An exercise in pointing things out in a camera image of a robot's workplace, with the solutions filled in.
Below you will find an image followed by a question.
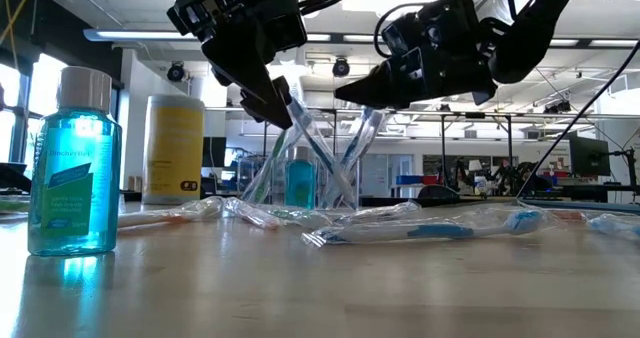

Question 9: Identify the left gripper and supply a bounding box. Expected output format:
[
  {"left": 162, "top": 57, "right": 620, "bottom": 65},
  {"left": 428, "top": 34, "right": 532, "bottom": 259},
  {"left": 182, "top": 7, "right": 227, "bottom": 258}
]
[{"left": 166, "top": 0, "right": 310, "bottom": 130}]

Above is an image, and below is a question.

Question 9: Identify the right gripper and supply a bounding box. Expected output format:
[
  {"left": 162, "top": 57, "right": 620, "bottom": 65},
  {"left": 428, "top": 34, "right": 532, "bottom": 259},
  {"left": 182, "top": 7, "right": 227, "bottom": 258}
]
[{"left": 333, "top": 0, "right": 499, "bottom": 111}]

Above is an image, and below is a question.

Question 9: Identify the clear plastic cup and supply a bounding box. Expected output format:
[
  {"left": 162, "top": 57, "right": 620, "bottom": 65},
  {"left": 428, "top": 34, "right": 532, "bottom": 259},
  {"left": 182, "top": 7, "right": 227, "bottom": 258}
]
[{"left": 285, "top": 96, "right": 359, "bottom": 211}]

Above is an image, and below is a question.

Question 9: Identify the blue mouthwash bottle white cap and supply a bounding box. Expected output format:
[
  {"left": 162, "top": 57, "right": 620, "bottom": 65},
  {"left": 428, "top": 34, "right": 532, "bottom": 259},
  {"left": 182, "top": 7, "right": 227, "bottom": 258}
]
[
  {"left": 27, "top": 66, "right": 123, "bottom": 257},
  {"left": 283, "top": 145, "right": 318, "bottom": 211}
]

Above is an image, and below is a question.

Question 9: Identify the clear acrylic box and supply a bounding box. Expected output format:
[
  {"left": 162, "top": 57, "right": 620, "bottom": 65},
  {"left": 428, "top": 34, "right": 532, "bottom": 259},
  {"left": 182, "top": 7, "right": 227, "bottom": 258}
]
[{"left": 238, "top": 147, "right": 362, "bottom": 211}]

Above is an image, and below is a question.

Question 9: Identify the red white toothbrush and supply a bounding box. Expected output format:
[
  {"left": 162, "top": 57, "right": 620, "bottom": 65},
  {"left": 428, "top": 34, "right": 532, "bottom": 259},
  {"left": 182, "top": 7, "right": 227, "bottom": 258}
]
[{"left": 223, "top": 196, "right": 285, "bottom": 231}]

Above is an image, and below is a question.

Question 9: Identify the ceiling light strip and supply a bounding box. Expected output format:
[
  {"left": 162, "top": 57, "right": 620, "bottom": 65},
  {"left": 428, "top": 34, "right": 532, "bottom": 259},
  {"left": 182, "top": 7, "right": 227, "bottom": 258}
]
[
  {"left": 305, "top": 32, "right": 384, "bottom": 43},
  {"left": 548, "top": 37, "right": 640, "bottom": 48},
  {"left": 83, "top": 27, "right": 199, "bottom": 42}
]

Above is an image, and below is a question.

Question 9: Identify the blue storage bin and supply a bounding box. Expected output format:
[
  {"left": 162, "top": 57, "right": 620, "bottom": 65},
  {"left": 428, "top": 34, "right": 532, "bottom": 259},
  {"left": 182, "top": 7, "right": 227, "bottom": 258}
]
[{"left": 396, "top": 174, "right": 434, "bottom": 186}]

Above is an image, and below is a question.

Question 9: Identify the yellow wipes canister white lid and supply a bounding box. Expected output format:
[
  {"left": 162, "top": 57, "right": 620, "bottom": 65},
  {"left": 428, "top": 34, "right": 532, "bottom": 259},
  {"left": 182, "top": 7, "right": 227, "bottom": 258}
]
[{"left": 143, "top": 94, "right": 206, "bottom": 205}]

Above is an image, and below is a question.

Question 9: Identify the black computer monitor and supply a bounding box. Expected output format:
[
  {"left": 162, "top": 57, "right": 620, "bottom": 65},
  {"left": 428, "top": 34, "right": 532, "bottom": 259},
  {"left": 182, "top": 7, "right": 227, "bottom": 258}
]
[{"left": 569, "top": 136, "right": 612, "bottom": 178}]

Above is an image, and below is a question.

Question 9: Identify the black framed window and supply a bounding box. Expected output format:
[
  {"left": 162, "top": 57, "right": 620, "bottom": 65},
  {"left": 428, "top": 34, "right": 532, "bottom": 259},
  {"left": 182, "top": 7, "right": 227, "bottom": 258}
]
[{"left": 0, "top": 52, "right": 121, "bottom": 189}]

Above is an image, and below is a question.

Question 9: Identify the black ceiling camera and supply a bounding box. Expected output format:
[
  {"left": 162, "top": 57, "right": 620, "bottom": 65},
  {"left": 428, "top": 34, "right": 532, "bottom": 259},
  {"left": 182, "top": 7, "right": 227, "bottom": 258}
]
[
  {"left": 166, "top": 61, "right": 188, "bottom": 84},
  {"left": 331, "top": 57, "right": 352, "bottom": 79}
]

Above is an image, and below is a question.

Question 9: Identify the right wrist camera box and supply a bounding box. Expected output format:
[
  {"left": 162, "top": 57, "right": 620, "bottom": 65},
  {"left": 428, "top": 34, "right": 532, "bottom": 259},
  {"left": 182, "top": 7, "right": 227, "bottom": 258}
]
[{"left": 382, "top": 12, "right": 419, "bottom": 57}]

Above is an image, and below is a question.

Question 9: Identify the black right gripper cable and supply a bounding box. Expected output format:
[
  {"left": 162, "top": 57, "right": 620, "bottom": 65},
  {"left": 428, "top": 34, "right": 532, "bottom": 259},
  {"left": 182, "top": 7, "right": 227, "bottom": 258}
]
[{"left": 373, "top": 1, "right": 426, "bottom": 59}]

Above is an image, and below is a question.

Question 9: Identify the black aluminium table frame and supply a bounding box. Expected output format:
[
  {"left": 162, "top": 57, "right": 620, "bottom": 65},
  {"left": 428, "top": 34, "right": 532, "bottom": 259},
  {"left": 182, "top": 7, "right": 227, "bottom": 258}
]
[{"left": 0, "top": 190, "right": 640, "bottom": 217}]

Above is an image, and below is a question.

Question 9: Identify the black ceiling camera rig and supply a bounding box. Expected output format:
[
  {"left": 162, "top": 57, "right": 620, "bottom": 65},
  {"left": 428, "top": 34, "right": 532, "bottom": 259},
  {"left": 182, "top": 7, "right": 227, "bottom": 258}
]
[{"left": 543, "top": 99, "right": 573, "bottom": 115}]

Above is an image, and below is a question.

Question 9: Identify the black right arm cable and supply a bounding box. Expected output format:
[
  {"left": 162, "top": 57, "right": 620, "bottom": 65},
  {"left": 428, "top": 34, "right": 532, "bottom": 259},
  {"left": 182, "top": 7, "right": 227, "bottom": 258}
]
[{"left": 514, "top": 40, "right": 640, "bottom": 199}]

